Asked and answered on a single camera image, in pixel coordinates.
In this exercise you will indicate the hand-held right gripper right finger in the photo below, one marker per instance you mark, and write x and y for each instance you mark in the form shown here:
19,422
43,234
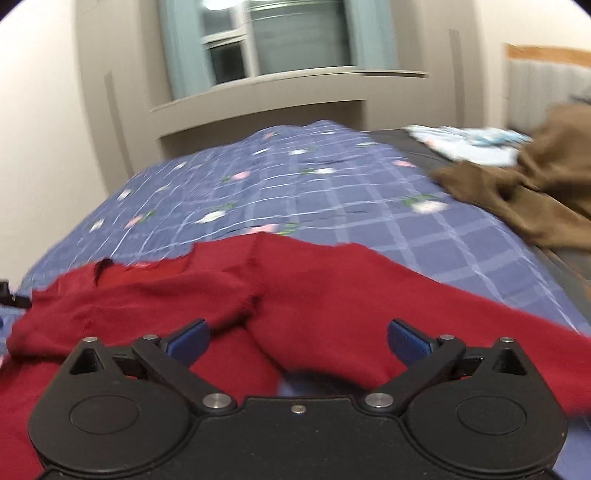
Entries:
406,339

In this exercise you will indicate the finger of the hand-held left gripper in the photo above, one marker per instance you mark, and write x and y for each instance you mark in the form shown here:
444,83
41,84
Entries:
11,295

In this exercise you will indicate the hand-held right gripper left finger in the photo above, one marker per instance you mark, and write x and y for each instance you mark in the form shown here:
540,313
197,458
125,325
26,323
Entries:
190,339

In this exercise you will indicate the red sweater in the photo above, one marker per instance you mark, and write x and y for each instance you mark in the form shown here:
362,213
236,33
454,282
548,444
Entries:
318,295

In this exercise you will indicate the blue checked floral blanket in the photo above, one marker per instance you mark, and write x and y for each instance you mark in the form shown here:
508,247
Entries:
323,194

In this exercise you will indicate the brown garment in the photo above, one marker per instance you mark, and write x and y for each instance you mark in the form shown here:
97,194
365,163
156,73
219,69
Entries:
531,198

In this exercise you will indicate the light blue white cloth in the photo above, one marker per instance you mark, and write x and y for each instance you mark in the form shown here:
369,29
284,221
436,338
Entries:
471,145

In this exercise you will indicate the beige window sill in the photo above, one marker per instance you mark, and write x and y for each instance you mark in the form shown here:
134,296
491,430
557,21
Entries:
286,90

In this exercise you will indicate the grey padded headboard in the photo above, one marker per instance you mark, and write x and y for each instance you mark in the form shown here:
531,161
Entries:
535,83

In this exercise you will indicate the teal curtain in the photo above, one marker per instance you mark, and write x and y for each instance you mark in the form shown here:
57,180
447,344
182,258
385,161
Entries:
371,32
182,46

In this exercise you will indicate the window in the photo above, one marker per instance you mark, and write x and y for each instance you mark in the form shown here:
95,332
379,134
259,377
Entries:
281,41

